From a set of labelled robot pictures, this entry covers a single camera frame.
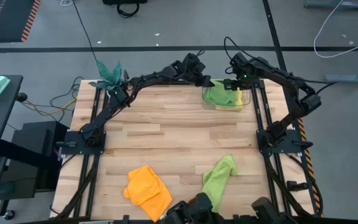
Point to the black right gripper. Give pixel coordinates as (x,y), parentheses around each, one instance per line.
(244,68)

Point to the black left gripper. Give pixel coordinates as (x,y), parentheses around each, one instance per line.
(193,68)

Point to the dark green microfiber towel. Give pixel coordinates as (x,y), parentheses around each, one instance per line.
(222,93)

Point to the yellow microfiber towel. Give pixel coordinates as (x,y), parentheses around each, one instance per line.
(239,101)

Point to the clear plastic bin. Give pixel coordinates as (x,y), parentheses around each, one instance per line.
(247,96)

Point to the orange microfiber towel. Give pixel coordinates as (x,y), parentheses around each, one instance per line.
(148,189)

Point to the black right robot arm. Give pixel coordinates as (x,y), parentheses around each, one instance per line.
(291,84)

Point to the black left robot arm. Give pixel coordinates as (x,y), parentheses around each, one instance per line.
(104,115)

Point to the lime green microfiber towel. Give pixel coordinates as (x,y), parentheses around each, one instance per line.
(219,180)

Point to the green plant in white pot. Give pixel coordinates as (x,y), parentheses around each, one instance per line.
(109,74)

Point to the orange black hazard strip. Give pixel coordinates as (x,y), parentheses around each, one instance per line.
(309,165)

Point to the black floor box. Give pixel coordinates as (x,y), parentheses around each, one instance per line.
(124,1)

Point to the grey metal floor bar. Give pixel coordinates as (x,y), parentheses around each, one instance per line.
(334,4)
(353,77)

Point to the black desk knob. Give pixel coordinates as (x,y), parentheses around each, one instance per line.
(21,97)

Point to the black computer cabinet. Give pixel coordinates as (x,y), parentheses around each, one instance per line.
(33,155)

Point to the black mat with orange stripes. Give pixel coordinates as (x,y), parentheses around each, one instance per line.
(11,18)

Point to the black caster wheel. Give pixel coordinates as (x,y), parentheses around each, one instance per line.
(9,214)

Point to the black table frame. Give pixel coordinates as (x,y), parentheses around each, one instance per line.
(166,82)

